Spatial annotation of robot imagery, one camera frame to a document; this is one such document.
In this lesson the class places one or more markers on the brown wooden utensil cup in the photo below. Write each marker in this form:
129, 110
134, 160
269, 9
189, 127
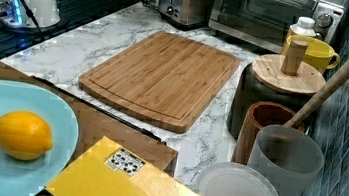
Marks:
258, 116

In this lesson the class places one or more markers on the yellow mug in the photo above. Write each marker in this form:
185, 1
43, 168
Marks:
319, 55

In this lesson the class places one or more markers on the light blue plate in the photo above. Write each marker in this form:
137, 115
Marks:
28, 178

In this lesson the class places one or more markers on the stainless steel toaster oven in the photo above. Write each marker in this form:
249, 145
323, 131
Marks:
265, 23

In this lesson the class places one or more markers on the frosted grey cup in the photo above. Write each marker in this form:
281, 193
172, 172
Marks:
286, 157

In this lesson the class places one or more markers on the dark canister with wooden lid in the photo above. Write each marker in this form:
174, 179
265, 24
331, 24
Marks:
263, 80

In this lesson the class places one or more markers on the glass jar of cereal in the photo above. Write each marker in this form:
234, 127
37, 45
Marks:
233, 179

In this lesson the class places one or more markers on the yellow cereal box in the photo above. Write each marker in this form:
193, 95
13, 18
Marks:
108, 169

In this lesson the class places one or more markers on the bamboo cutting board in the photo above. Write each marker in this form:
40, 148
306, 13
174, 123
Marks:
165, 80

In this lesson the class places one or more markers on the wooden spoon handle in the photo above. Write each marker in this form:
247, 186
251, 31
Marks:
333, 84

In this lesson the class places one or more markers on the yellow lemon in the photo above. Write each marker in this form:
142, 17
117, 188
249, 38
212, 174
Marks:
25, 135

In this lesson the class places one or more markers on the white capped yellow bottle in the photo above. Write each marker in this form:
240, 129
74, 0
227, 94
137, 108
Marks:
303, 27

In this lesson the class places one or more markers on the silver two-slot toaster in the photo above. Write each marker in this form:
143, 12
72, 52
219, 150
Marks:
186, 14

